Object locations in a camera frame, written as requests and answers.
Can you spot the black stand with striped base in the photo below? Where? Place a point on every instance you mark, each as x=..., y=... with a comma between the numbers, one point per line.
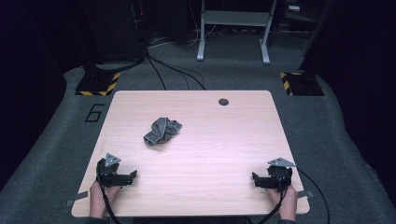
x=303, y=84
x=95, y=84

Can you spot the person's left hand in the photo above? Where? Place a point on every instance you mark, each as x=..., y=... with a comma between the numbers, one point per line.
x=98, y=199

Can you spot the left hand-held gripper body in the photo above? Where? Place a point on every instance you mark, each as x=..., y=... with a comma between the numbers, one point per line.
x=107, y=174

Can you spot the person's right hand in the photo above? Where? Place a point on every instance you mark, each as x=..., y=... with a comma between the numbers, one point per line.
x=288, y=203

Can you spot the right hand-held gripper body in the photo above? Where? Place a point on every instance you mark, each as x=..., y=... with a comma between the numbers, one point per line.
x=278, y=177

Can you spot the black computer tower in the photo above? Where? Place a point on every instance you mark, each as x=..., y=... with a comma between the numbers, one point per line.
x=115, y=28

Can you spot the grey tape strip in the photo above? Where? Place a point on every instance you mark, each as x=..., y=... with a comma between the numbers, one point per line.
x=306, y=194
x=77, y=198

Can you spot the white desk frame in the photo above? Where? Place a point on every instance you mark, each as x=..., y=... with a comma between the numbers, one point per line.
x=236, y=18

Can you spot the grey towel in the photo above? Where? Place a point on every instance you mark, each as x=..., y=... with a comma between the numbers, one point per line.
x=162, y=130

